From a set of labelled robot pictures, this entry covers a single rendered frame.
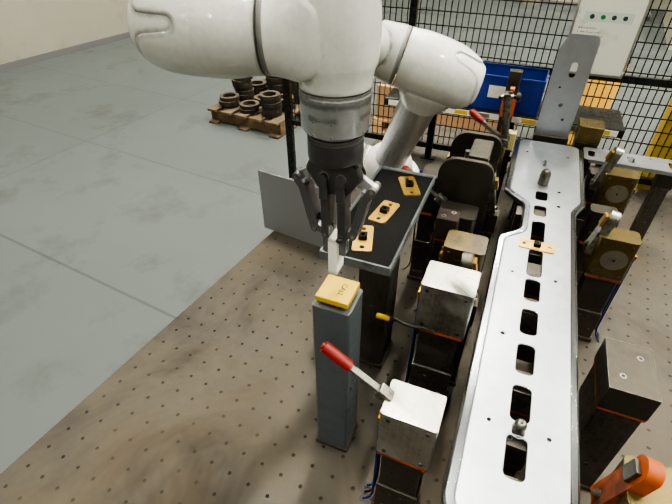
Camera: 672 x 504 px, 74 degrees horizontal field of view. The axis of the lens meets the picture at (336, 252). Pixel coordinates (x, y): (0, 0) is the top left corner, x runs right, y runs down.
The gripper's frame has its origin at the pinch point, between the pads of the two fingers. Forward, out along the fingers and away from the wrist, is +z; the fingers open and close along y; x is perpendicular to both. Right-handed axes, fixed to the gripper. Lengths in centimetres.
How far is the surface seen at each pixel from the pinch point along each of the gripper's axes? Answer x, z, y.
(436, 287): 12.4, 13.0, 15.1
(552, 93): 122, 10, 31
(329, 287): -0.2, 7.9, -1.1
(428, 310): 12.1, 19.2, 14.5
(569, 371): 11.7, 24.0, 41.4
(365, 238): 14.4, 7.3, 0.1
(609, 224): 53, 17, 48
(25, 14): 373, 73, -578
